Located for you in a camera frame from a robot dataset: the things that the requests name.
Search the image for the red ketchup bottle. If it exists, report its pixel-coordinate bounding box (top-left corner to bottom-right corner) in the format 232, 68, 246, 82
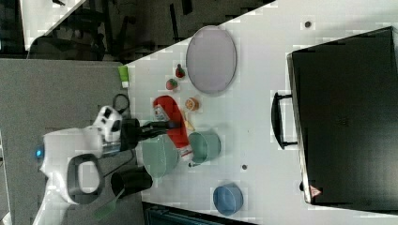
153, 96, 193, 161

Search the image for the toy peeled banana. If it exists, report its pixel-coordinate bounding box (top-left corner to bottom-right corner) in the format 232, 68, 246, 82
183, 112, 195, 131

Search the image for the blue cup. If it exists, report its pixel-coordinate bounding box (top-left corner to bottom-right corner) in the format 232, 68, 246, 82
213, 183, 244, 216

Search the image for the green marker bottle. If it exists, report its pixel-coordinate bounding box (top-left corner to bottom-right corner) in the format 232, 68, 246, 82
118, 66, 130, 88

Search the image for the pink toy strawberry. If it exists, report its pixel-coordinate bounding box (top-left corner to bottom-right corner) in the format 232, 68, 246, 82
166, 79, 178, 90

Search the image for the dark red toy strawberry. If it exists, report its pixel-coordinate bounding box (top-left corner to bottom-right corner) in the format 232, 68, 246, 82
176, 64, 185, 78

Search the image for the grey round plate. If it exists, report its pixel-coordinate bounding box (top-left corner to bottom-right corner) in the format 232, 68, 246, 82
186, 25, 237, 95

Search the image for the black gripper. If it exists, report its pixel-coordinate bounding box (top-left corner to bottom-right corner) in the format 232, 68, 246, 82
120, 119, 180, 151

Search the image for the green cup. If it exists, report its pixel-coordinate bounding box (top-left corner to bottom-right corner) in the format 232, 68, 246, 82
189, 130, 222, 167

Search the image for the black cylindrical container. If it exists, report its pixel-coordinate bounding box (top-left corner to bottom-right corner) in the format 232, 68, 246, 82
111, 166, 153, 198

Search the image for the green plastic strainer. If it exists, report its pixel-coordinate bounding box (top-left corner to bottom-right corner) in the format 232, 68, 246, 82
142, 135, 178, 179

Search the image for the toy orange slice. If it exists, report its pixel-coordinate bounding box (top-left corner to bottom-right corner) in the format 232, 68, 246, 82
185, 97, 200, 112

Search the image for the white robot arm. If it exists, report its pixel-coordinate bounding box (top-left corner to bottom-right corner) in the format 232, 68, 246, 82
33, 106, 184, 225

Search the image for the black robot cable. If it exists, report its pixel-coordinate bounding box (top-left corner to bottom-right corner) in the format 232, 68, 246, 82
99, 93, 135, 178

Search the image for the green spatula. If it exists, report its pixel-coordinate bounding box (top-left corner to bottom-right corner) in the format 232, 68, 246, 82
93, 189, 125, 220

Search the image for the black toaster oven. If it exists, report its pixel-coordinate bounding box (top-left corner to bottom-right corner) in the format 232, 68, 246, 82
271, 26, 398, 215

